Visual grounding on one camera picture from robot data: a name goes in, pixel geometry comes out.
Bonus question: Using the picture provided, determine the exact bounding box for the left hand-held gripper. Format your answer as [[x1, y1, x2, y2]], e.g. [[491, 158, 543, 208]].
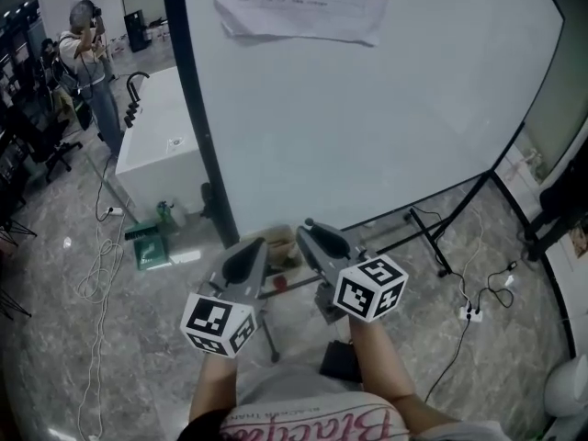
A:
[[179, 237, 269, 360]]

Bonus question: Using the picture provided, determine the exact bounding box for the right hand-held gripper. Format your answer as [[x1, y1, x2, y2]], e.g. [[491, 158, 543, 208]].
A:
[[296, 217, 410, 325]]

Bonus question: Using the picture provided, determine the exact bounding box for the beige box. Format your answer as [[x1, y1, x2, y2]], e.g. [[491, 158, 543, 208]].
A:
[[264, 224, 305, 296]]

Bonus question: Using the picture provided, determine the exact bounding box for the person's left forearm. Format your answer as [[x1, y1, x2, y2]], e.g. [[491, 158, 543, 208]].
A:
[[187, 353, 241, 425]]

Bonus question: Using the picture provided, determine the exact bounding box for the person's right forearm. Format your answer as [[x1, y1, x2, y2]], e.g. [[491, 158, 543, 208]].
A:
[[347, 314, 455, 436]]

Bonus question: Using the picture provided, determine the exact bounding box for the whiteboard on black stand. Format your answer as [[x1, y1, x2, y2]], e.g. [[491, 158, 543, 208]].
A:
[[159, 0, 567, 364]]

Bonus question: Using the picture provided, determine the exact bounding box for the black pouch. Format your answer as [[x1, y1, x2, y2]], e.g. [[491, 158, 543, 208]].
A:
[[320, 339, 363, 384]]

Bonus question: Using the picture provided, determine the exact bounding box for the green dustpan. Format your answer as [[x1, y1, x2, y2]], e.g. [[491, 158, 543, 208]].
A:
[[132, 235, 170, 272]]

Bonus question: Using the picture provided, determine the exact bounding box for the clear plastic bottle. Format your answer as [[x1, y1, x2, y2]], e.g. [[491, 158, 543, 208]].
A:
[[171, 199, 188, 230]]

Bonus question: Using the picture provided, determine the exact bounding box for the green hand brush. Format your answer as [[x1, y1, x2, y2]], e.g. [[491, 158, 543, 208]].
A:
[[124, 221, 163, 242]]

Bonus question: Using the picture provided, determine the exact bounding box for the green spray bottle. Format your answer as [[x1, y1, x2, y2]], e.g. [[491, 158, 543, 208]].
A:
[[155, 199, 175, 230]]

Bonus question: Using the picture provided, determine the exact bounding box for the person's white printed shirt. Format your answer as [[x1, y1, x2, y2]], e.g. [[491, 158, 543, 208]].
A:
[[178, 364, 507, 441]]

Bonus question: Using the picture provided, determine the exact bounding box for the white cabinet block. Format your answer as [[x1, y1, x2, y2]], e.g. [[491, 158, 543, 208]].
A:
[[114, 66, 213, 222]]

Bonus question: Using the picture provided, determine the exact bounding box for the black folding stand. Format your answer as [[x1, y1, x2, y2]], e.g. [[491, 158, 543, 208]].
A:
[[0, 216, 39, 322]]

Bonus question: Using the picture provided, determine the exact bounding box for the white round basin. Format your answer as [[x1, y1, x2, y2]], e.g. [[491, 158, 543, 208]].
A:
[[543, 355, 588, 418]]

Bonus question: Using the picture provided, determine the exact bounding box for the black faucet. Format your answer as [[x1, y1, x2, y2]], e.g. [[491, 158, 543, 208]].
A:
[[123, 71, 152, 130]]

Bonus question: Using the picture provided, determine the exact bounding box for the black office chair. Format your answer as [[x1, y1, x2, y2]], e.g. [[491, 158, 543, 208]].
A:
[[12, 111, 85, 184]]

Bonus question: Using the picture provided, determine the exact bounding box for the white paper sheet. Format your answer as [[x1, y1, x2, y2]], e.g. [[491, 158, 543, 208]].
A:
[[213, 0, 399, 48]]

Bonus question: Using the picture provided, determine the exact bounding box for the black cabinet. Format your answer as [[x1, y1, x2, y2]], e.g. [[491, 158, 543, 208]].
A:
[[123, 10, 151, 54]]

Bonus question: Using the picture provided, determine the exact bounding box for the thin white cable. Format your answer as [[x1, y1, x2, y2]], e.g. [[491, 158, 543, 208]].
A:
[[411, 205, 486, 310]]

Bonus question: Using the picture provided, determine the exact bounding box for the long black cable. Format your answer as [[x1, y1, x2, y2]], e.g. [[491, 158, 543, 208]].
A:
[[421, 318, 470, 404]]

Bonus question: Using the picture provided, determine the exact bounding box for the black adapter cable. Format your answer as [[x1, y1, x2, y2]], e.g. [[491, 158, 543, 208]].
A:
[[476, 258, 521, 311]]

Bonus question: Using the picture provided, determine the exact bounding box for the long white cable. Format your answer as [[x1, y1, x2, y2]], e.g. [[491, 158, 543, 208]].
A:
[[74, 153, 128, 438]]

